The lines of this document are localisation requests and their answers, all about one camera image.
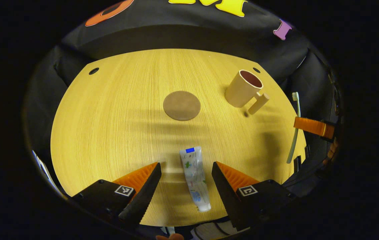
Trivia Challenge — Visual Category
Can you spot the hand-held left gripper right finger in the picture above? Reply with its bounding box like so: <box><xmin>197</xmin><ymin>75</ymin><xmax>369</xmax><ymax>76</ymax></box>
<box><xmin>212</xmin><ymin>161</ymin><xmax>297</xmax><ymax>232</ymax></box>

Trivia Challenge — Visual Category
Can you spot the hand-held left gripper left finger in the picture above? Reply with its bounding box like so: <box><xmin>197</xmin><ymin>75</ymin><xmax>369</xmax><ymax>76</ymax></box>
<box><xmin>71</xmin><ymin>162</ymin><xmax>162</xmax><ymax>230</ymax></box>

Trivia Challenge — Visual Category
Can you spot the pale green toothbrush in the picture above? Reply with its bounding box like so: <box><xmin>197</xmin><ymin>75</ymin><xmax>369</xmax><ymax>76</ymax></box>
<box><xmin>286</xmin><ymin>92</ymin><xmax>301</xmax><ymax>164</ymax></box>

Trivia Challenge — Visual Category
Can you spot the white toothpaste tube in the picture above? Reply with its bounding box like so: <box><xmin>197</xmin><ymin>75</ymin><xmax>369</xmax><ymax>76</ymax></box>
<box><xmin>179</xmin><ymin>146</ymin><xmax>212</xmax><ymax>212</ymax></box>

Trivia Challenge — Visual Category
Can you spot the beige cup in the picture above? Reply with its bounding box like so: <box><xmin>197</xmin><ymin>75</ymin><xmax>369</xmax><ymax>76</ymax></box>
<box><xmin>225</xmin><ymin>69</ymin><xmax>271</xmax><ymax>115</ymax></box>

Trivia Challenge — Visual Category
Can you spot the round brown coaster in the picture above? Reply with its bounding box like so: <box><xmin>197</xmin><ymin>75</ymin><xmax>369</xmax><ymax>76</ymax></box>
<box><xmin>163</xmin><ymin>91</ymin><xmax>201</xmax><ymax>121</ymax></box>

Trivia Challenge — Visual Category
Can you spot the wooden desktop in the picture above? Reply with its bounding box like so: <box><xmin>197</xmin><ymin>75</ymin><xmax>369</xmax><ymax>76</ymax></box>
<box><xmin>50</xmin><ymin>49</ymin><xmax>307</xmax><ymax>227</ymax></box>

